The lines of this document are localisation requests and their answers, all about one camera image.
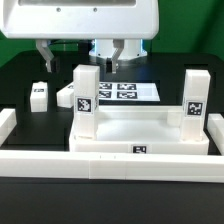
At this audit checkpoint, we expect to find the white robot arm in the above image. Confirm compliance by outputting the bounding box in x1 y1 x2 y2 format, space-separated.
0 0 159 71

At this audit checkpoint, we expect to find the white desk top tray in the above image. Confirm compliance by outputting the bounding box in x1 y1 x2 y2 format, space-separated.
69 106 209 155

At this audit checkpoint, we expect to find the white front fence bar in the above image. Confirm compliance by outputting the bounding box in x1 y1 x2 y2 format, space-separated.
0 150 224 183

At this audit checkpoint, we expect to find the white right fence block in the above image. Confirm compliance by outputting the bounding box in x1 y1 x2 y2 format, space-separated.
207 114 224 156

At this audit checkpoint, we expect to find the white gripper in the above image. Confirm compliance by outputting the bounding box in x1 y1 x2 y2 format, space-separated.
0 0 159 73

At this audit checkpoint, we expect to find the printed marker sheet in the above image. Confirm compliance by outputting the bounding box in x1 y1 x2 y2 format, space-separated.
99 82 160 102

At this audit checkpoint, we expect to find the white left fence block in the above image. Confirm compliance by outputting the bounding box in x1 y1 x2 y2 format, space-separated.
0 108 17 146

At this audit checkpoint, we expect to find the white fence block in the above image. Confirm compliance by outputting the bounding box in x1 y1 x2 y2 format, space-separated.
207 114 224 156
0 108 17 146

